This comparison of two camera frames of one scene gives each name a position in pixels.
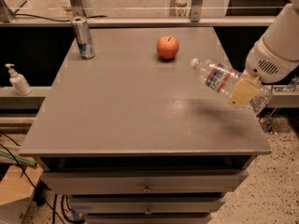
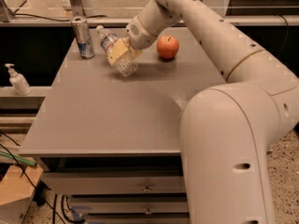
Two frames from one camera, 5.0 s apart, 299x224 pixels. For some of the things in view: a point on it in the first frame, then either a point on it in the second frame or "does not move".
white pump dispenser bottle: [19, 81] does not move
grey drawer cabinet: [135, 135] does not move
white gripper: [263, 61] -> [138, 35]
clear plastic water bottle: [222, 78] -> [127, 63]
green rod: [20, 160] does not move
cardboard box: [17, 192] does not move
